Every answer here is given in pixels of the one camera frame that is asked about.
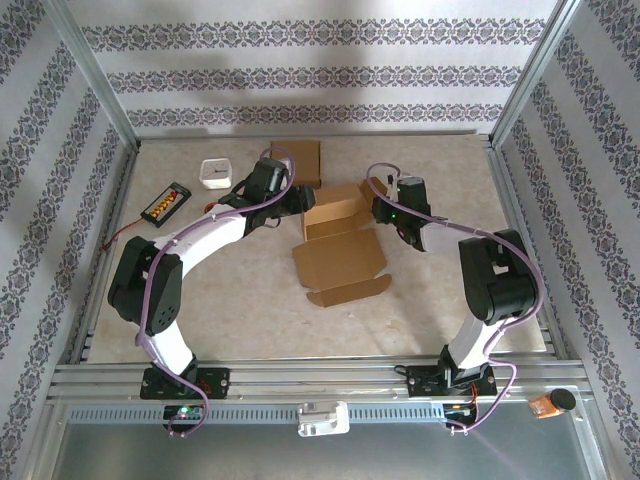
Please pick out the brown cardboard box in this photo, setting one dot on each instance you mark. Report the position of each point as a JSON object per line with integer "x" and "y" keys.
{"x": 340, "y": 260}
{"x": 305, "y": 160}

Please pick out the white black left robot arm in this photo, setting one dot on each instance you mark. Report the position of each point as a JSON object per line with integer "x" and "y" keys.
{"x": 210, "y": 240}

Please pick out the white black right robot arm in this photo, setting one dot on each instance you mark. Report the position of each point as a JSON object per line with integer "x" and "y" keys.
{"x": 500, "y": 280}

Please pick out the white square clock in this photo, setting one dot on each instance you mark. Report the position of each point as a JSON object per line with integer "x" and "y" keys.
{"x": 215, "y": 172}

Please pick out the black orange tape measure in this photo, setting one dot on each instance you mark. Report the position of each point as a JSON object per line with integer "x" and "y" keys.
{"x": 213, "y": 207}

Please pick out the black charger board yellow plugs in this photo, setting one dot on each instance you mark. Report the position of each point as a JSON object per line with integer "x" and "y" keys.
{"x": 165, "y": 205}

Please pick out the controller board with green light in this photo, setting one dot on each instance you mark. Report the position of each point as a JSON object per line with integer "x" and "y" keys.
{"x": 182, "y": 412}

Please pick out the orange bottle with black cap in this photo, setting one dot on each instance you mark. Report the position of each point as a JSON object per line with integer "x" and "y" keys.
{"x": 552, "y": 402}

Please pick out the grey metal sheet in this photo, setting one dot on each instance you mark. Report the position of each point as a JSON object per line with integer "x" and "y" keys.
{"x": 320, "y": 455}

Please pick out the aluminium wall foot rail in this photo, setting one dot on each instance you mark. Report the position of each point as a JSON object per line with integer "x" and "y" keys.
{"x": 315, "y": 135}

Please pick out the aluminium side rail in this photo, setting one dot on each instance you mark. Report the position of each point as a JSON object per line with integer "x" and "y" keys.
{"x": 512, "y": 200}
{"x": 120, "y": 197}

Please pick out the aluminium frame post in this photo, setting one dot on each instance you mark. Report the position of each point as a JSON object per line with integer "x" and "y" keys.
{"x": 533, "y": 75}
{"x": 97, "y": 75}

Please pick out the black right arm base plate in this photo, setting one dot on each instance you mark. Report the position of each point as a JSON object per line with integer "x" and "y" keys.
{"x": 422, "y": 382}

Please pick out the long aluminium base rail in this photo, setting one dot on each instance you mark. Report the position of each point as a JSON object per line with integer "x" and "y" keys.
{"x": 320, "y": 380}

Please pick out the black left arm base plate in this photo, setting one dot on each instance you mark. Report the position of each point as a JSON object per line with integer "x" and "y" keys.
{"x": 215, "y": 382}

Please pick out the white plastic bracket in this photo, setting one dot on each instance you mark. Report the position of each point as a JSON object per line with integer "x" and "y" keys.
{"x": 322, "y": 419}

